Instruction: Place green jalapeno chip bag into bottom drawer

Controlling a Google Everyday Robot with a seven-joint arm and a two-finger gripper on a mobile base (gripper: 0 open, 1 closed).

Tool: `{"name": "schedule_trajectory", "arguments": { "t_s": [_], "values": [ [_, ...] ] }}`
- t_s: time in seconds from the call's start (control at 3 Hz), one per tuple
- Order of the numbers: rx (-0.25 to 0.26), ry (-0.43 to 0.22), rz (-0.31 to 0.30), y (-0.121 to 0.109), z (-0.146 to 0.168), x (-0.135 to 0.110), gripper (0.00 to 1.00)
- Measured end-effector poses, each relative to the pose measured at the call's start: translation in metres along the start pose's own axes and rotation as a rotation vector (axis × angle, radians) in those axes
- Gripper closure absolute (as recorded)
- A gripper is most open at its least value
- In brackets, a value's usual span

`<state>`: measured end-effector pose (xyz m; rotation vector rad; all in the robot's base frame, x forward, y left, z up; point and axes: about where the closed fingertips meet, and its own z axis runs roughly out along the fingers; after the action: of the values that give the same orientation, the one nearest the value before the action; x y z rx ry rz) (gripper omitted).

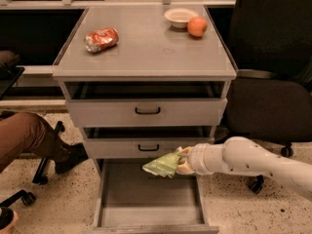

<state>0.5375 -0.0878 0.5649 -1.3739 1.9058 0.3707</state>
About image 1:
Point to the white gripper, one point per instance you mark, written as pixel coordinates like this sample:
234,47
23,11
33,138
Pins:
197,159

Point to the green jalapeno chip bag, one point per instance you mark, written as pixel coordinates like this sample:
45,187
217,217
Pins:
163,166

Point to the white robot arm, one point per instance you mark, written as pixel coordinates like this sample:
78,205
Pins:
240,156

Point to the bottom grey open drawer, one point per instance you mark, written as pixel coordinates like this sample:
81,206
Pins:
132,201

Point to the middle grey drawer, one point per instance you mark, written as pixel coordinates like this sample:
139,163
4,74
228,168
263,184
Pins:
142,142

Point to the grey drawer cabinet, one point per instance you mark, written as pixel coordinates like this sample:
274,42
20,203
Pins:
148,50

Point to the top grey drawer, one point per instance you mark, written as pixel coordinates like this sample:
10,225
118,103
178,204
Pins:
144,104

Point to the red crumpled chip bag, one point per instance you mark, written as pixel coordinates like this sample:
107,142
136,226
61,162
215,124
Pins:
101,39

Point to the black shoe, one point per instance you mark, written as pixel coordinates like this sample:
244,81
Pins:
77,155

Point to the orange fruit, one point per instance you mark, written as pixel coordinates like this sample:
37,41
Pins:
197,26

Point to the white paper bowl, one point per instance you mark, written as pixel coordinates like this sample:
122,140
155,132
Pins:
180,17

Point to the black office chair right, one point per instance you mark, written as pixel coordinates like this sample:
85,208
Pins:
270,100

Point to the black office chair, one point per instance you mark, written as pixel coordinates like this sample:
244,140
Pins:
40,177
270,100

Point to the black office chair left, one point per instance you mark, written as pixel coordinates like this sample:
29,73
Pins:
40,177

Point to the person leg brown trousers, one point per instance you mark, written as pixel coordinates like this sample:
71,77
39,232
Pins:
29,132

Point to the shoe at bottom left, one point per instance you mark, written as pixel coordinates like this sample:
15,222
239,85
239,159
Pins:
8,220

